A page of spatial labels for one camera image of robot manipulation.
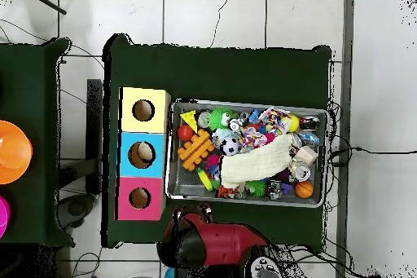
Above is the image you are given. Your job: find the wooden box with three holes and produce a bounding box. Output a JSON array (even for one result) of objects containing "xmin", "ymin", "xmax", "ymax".
[{"xmin": 116, "ymin": 86, "xmax": 172, "ymax": 222}]

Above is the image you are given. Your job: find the orange plastic building block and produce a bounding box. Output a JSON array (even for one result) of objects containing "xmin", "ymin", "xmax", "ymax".
[{"xmin": 177, "ymin": 128, "xmax": 215, "ymax": 172}]

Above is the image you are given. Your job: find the green fuzzy toy with eyes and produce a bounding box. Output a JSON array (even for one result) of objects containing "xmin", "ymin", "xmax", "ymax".
[{"xmin": 208, "ymin": 107, "xmax": 239, "ymax": 130}]

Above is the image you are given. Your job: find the black and white soccer ball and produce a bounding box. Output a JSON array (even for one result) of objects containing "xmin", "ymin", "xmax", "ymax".
[{"xmin": 221, "ymin": 136, "xmax": 241, "ymax": 157}]

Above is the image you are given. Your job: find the red ball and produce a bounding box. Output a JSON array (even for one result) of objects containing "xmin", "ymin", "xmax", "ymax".
[{"xmin": 177, "ymin": 125, "xmax": 195, "ymax": 142}]

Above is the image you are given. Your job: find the yellow cheese wedge toy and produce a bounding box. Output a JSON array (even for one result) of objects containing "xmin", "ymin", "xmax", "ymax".
[{"xmin": 180, "ymin": 109, "xmax": 199, "ymax": 133}]

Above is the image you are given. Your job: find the cream waffle cloth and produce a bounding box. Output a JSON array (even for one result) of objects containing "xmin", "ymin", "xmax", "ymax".
[{"xmin": 220, "ymin": 134, "xmax": 296, "ymax": 189}]

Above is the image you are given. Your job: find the crushed silver can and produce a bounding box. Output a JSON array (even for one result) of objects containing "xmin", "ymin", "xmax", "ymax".
[{"xmin": 291, "ymin": 160, "xmax": 313, "ymax": 183}]

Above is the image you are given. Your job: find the plain wooden block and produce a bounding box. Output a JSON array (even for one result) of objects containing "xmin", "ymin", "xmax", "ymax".
[{"xmin": 294, "ymin": 145, "xmax": 319, "ymax": 167}]

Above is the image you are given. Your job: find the small orange basketball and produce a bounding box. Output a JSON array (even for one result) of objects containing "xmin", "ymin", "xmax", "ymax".
[{"xmin": 294, "ymin": 180, "xmax": 314, "ymax": 200}]

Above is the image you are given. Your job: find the side table with green cloth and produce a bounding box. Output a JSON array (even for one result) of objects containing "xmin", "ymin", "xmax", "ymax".
[{"xmin": 0, "ymin": 38, "xmax": 72, "ymax": 248}]

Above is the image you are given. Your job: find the orange bowl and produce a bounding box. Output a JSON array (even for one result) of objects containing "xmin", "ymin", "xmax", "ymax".
[{"xmin": 0, "ymin": 120, "xmax": 33, "ymax": 185}]

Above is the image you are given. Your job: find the black rod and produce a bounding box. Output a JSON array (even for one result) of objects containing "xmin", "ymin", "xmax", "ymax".
[{"xmin": 18, "ymin": 0, "xmax": 68, "ymax": 16}]

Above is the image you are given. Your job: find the pink bowl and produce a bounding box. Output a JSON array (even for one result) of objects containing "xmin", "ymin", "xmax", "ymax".
[{"xmin": 0, "ymin": 195, "xmax": 11, "ymax": 239}]

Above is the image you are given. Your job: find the wire mesh bin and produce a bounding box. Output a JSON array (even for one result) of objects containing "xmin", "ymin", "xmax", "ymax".
[{"xmin": 165, "ymin": 99, "xmax": 329, "ymax": 209}]

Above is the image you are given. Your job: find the black power cable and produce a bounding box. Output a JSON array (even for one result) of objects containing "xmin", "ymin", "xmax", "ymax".
[{"xmin": 328, "ymin": 146, "xmax": 417, "ymax": 163}]

